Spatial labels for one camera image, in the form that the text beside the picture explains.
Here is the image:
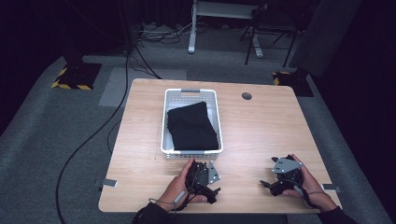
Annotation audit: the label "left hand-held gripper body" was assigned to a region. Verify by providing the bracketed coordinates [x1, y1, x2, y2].
[185, 160, 222, 200]

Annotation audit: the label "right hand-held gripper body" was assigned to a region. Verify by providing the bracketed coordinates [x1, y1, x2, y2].
[270, 154, 304, 196]

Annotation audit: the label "black pants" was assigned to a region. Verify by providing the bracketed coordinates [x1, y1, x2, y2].
[166, 101, 220, 151]

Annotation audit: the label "white plastic basket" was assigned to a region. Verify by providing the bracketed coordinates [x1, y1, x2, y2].
[160, 88, 224, 161]

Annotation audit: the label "person's left hand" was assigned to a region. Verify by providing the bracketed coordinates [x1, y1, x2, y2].
[158, 157, 208, 213]

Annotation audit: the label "person's right hand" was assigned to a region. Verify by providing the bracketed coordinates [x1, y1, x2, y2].
[282, 153, 339, 215]

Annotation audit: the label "grey tag on table edge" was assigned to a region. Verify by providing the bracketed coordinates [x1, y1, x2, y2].
[321, 183, 342, 193]

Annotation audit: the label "black striped stand base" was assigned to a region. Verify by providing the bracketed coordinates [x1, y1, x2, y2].
[272, 69, 315, 98]
[50, 55, 103, 91]

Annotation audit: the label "grey upright panel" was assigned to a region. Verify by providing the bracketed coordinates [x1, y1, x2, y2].
[288, 0, 364, 78]

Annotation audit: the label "black metal chair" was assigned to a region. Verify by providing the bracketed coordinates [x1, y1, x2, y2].
[238, 2, 301, 68]

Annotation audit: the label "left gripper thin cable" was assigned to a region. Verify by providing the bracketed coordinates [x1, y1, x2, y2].
[148, 189, 190, 216]

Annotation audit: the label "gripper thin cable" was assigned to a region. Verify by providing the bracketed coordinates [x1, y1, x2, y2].
[148, 189, 190, 216]
[293, 184, 332, 209]

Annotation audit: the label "right gripper thin cable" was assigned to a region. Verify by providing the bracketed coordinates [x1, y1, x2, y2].
[293, 184, 332, 209]

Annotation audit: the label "thin black floor cable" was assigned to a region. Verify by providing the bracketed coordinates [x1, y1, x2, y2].
[106, 119, 123, 155]

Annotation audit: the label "thick black floor cable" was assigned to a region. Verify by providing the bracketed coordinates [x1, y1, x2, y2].
[55, 50, 131, 224]

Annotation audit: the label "white desk frame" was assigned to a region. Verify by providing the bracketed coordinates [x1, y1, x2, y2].
[187, 0, 266, 59]

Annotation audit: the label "bundle of floor cables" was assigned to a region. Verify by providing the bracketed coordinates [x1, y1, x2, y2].
[135, 21, 191, 45]

